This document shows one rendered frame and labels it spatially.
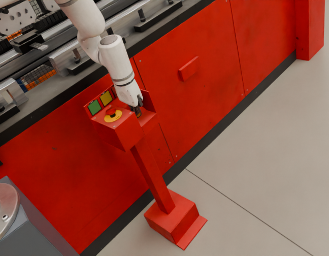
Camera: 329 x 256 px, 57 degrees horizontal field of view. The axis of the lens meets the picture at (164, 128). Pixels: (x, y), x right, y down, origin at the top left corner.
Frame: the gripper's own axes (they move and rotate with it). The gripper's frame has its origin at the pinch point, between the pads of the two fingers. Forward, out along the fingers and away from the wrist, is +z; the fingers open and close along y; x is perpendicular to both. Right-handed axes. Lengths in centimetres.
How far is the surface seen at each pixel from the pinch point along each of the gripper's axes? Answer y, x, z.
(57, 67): -38.1, -5.4, -13.9
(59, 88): -29.2, -12.4, -10.3
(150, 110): 2.9, 4.4, 3.2
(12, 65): -64, -14, -13
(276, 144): 29, 67, 73
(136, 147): 2.9, -8.1, 13.4
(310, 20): 7, 165, 47
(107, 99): -9.8, -4.3, -5.3
